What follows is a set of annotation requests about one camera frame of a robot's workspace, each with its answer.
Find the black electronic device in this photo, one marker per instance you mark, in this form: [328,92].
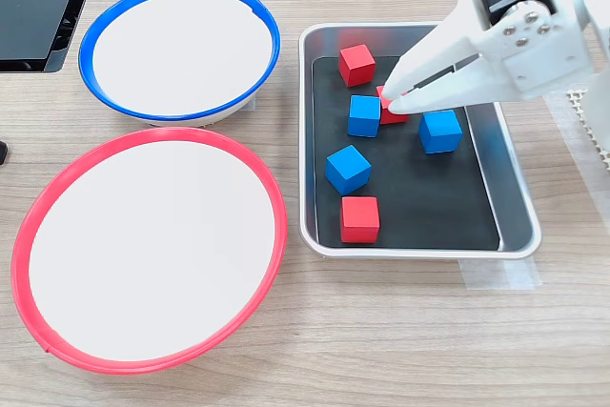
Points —
[33,16]

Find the small black object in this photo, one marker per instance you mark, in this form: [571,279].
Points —
[3,152]

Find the steel tray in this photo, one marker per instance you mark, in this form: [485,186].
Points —
[514,216]

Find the blue cube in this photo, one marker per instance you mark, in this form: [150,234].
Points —
[348,169]
[441,131]
[364,116]

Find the red-rimmed white plate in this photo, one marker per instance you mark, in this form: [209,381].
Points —
[152,283]

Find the black tray mat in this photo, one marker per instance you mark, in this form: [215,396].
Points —
[419,207]

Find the pale perforated plate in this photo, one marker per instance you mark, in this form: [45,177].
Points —
[576,96]

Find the red cube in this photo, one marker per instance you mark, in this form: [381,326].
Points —
[359,219]
[393,117]
[357,65]

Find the blue-rimmed white plate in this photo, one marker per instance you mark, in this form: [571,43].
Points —
[181,54]

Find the clear tape strip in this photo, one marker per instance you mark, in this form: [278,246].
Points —
[500,274]

